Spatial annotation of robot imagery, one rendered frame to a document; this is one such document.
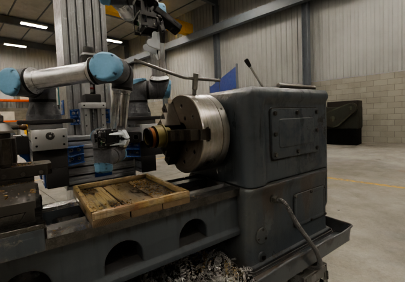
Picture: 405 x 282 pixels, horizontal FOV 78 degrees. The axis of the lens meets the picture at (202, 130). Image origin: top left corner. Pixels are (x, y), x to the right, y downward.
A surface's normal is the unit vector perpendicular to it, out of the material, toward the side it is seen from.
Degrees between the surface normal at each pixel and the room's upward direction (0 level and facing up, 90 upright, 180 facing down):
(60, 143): 90
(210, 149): 110
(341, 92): 90
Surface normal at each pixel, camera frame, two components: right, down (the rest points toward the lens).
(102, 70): 0.04, 0.04
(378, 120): -0.70, 0.07
